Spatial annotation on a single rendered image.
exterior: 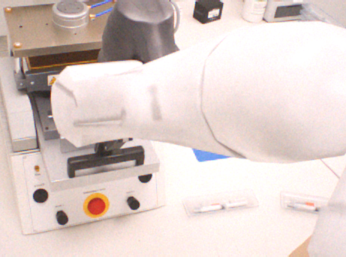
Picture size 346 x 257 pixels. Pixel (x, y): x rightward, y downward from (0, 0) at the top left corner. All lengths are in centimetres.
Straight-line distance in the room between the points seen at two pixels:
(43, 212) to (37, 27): 40
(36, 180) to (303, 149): 83
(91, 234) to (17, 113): 32
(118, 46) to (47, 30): 47
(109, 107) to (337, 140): 23
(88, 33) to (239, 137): 77
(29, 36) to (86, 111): 58
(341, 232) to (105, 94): 27
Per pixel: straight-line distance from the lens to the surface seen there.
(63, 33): 110
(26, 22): 114
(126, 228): 117
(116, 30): 64
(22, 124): 106
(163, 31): 63
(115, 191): 116
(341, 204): 32
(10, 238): 116
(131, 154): 97
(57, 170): 98
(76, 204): 115
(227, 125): 37
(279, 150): 35
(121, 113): 46
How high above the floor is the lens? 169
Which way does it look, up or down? 41 degrees down
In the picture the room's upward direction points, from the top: 10 degrees clockwise
